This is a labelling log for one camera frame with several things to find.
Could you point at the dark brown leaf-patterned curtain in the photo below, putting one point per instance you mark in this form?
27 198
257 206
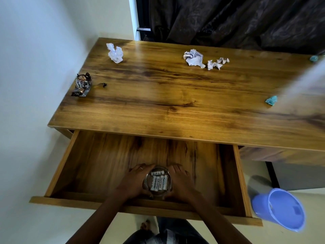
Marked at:
241 20

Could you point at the person's bare foot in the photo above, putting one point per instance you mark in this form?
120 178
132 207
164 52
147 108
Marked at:
146 224

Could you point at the white paper ball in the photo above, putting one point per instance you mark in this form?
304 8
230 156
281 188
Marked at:
115 54

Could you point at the person's left hand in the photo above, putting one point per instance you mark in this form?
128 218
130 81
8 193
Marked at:
132 182

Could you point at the person's right forearm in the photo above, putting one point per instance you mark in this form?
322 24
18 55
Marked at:
218 223

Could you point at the dark brown snack wrapper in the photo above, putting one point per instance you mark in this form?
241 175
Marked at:
82 85

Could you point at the person's right hand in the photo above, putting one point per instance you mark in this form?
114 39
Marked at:
182 185

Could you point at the black white plaid shirt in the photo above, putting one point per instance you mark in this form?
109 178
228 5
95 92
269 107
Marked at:
149 238

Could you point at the clear glass ashtray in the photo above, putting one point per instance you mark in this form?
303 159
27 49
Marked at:
158 194

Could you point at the blue plastic bin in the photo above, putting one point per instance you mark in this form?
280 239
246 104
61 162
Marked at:
281 210

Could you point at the small white paper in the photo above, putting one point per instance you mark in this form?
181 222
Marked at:
223 60

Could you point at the wooden drawer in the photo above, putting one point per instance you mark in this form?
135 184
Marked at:
96 162
279 156

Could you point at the large white paper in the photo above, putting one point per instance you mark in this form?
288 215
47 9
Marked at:
194 59

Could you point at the small dark wrapper scrap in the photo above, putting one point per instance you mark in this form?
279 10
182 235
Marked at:
101 85

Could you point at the white cylindrical battery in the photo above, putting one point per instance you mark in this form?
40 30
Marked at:
157 184
161 183
152 184
165 182
157 173

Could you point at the tiny teal paper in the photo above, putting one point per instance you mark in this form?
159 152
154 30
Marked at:
314 58

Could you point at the blue denim jeans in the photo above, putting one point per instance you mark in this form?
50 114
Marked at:
188 231

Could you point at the person's left forearm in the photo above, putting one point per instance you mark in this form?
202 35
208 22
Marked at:
99 221

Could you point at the twisted white paper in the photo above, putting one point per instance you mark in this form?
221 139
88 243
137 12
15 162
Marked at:
213 65

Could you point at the black window frame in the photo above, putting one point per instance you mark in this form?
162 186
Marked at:
142 15

